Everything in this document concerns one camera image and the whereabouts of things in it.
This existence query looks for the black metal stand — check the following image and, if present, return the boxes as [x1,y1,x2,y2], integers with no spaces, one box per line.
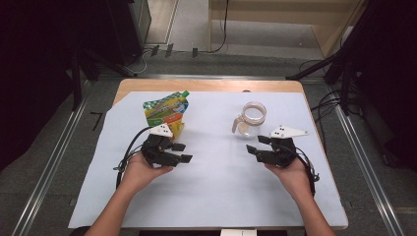
[69,45,139,111]

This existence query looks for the dark curtain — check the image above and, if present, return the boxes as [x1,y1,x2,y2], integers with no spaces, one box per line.
[0,0,111,172]
[355,0,417,172]

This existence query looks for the colourful spouted refill pouch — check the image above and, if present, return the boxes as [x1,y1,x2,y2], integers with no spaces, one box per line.
[142,89,191,140]

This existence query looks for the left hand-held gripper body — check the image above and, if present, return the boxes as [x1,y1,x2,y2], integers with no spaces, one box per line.
[141,123,181,169]

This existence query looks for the white box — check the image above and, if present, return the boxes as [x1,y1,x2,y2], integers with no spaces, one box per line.
[219,228,258,236]

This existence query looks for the light wooden shelf unit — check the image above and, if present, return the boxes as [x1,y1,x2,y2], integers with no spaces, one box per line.
[208,0,366,59]

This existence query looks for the hanging black cable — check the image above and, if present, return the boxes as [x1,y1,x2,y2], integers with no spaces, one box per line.
[208,0,231,54]

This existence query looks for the black floor cables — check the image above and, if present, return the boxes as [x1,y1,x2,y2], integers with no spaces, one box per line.
[298,58,349,155]

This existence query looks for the person's left hand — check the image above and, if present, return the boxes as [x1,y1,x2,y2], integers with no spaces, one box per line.
[120,152,174,195]

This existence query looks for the left hand-held gripper black cable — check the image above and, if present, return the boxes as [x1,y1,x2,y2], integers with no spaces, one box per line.
[113,126,155,191]

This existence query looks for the long metal floor rail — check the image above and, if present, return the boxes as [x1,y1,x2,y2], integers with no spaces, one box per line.
[11,82,92,236]
[333,103,406,236]

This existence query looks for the short metal floor rail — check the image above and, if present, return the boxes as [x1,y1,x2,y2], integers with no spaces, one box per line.
[97,73,328,82]

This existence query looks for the white floor cable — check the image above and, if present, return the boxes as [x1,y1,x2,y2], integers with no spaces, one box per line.
[126,48,153,75]

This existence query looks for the right hand-held gripper black cable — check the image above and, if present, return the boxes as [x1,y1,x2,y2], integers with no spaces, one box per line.
[281,144,321,198]

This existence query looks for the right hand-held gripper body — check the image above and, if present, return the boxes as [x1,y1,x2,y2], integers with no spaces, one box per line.
[256,125,309,169]

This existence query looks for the black cabinet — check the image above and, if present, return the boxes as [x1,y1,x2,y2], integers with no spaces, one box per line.
[107,0,152,66]

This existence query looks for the person's right hand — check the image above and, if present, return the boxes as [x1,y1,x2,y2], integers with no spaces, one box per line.
[265,158,313,201]

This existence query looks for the black tripod stand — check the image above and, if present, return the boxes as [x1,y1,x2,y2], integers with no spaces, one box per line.
[284,0,387,107]

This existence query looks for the white table mat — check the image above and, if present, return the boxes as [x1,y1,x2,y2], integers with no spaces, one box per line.
[68,90,349,229]

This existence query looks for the hand-held gripper black cable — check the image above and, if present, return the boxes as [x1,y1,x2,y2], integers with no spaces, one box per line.
[113,126,155,191]
[281,144,321,198]

